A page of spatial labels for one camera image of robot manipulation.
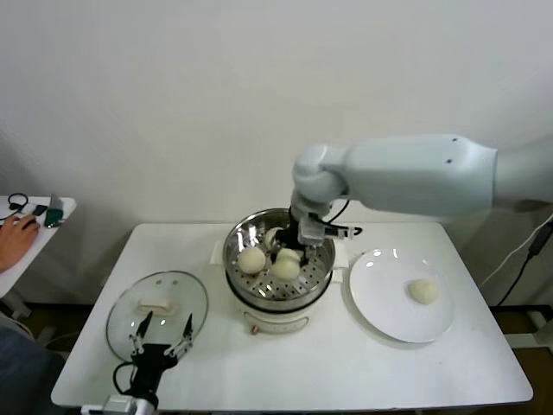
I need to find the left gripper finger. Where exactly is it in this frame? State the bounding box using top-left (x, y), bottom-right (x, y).
top-left (128, 310), bottom-right (155, 356)
top-left (165, 314), bottom-right (194, 358)

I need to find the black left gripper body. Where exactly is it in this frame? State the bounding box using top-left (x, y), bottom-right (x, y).
top-left (130, 343), bottom-right (178, 395)

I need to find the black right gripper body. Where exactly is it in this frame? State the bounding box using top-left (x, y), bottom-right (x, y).
top-left (276, 206), bottom-right (304, 251)

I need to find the round glass pot lid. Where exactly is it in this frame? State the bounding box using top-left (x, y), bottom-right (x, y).
top-left (105, 271), bottom-right (210, 363)

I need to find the perforated steel steamer basket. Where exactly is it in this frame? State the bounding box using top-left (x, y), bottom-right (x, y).
top-left (223, 208), bottom-right (337, 310)

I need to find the person's bare hand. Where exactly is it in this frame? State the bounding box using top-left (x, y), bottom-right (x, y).
top-left (0, 214), bottom-right (42, 274)

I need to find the white electric cooking pot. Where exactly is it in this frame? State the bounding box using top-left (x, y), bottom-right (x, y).
top-left (210, 239), bottom-right (349, 336)

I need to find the white oval plate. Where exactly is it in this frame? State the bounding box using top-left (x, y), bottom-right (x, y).
top-left (348, 247), bottom-right (456, 344)

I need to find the person's leg in jeans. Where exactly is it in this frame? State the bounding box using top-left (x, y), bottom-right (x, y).
top-left (0, 310), bottom-right (67, 415)

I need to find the white side table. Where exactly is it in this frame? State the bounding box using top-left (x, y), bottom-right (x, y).
top-left (0, 195), bottom-right (78, 321)

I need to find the green and grey gadget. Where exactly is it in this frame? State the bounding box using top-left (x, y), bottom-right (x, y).
top-left (44, 194), bottom-right (68, 229)

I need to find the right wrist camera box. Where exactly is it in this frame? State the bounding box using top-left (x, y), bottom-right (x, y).
top-left (299, 215), bottom-right (362, 247)

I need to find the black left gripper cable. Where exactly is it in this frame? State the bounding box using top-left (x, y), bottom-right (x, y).
top-left (112, 362), bottom-right (136, 394)

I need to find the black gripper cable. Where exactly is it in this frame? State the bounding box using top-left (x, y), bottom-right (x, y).
top-left (321, 198), bottom-right (352, 228)
top-left (112, 362), bottom-right (136, 394)

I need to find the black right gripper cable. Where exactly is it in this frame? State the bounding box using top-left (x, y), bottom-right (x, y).
top-left (321, 198), bottom-right (352, 228)

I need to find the white cable on floor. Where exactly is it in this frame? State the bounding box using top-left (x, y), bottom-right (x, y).
top-left (42, 330), bottom-right (81, 349)

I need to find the thin black looped cable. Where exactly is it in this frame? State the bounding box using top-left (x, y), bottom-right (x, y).
top-left (0, 194), bottom-right (32, 224)

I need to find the white power cable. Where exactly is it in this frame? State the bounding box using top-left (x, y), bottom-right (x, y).
top-left (479, 214), bottom-right (553, 289)

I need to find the black power cable with adapter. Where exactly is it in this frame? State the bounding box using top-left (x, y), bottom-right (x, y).
top-left (496, 223), bottom-right (553, 306)

